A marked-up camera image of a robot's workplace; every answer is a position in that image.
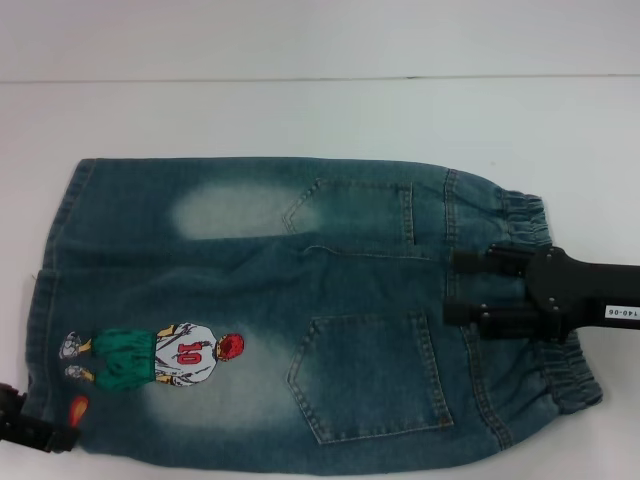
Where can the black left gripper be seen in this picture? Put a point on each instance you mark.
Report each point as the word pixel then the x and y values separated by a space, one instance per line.
pixel 10 405

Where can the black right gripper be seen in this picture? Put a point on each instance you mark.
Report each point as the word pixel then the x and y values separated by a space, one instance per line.
pixel 575 295

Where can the blue denim shorts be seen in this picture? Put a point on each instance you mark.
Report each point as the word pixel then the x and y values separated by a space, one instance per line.
pixel 350 240

